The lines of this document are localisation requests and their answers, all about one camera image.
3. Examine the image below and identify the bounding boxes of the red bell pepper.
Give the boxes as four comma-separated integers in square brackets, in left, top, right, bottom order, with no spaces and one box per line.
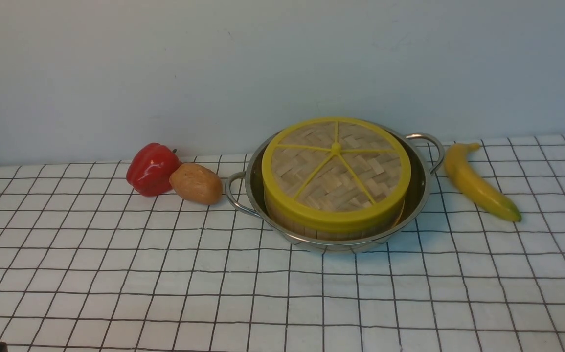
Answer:
[126,143,182,198]

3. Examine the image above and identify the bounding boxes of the stainless steel pot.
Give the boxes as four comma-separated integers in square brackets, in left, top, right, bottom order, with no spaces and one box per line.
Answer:
[224,123,445,254]

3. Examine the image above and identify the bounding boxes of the checkered white tablecloth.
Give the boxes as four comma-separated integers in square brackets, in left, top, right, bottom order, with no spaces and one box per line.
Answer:
[0,135,565,352]

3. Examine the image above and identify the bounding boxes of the yellow rimmed bamboo steamer basket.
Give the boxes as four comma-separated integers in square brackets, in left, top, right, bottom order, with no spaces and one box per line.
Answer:
[264,195,406,241]

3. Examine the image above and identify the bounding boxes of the yellow banana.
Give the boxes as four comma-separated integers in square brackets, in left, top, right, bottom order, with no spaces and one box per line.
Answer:
[444,143,522,222]

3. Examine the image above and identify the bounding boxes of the brown potato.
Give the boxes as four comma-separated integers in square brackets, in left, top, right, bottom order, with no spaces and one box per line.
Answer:
[170,163,223,205]

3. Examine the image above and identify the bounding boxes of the woven bamboo steamer lid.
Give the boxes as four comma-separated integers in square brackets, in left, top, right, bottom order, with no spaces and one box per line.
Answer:
[261,117,413,232]

